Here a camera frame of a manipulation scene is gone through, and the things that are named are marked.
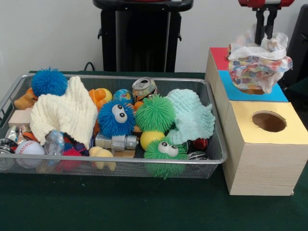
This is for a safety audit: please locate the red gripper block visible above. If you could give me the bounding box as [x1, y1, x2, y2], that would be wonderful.
[238, 0, 292, 46]

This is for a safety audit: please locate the white paper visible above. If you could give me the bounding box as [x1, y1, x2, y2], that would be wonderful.
[227, 23, 294, 94]

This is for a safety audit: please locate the mint knitted cloth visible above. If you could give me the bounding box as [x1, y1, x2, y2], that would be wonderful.
[166, 89, 217, 146]

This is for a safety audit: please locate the cream knitted cloth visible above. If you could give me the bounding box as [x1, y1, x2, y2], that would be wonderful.
[29, 76, 98, 150]

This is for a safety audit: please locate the wooden box with three holes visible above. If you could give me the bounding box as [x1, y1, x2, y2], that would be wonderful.
[205, 47, 308, 196]

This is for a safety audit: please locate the shallow grey mesh bin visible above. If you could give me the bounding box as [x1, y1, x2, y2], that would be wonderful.
[0, 73, 228, 180]

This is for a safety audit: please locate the black upright panel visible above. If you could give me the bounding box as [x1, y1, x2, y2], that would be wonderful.
[278, 4, 308, 85]

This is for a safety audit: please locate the dark green table cloth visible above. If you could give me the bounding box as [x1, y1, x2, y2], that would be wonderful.
[286, 79, 308, 116]
[0, 70, 308, 231]

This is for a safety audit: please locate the crushed silver can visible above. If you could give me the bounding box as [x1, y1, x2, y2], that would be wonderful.
[131, 77, 158, 102]

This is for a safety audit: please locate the globe print ball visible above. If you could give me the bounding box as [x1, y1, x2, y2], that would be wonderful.
[112, 89, 133, 106]

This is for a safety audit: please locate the yellow ball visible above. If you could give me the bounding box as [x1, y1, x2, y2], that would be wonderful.
[141, 130, 167, 150]

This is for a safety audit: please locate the green spiky googly-eyed ball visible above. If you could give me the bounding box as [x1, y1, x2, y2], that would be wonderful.
[143, 137, 188, 179]

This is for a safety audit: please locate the blue spiky googly-eyed ball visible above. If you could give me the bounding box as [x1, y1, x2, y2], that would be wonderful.
[97, 100, 137, 137]
[31, 67, 69, 97]

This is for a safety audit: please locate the white baseball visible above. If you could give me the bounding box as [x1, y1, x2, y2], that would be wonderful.
[14, 140, 45, 168]

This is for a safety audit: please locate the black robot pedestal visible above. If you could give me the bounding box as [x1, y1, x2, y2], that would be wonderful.
[92, 0, 194, 72]

